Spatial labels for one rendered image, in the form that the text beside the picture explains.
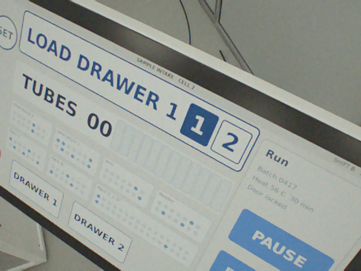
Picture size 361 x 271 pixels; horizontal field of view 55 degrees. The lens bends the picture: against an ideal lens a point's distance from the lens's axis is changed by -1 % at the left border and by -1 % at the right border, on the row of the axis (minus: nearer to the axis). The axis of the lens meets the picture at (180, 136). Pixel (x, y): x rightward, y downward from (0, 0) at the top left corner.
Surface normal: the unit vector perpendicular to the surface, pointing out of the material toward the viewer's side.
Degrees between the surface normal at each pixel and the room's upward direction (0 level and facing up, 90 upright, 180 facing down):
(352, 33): 90
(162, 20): 0
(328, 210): 50
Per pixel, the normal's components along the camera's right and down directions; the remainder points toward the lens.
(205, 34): 0.00, -0.46
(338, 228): -0.41, 0.29
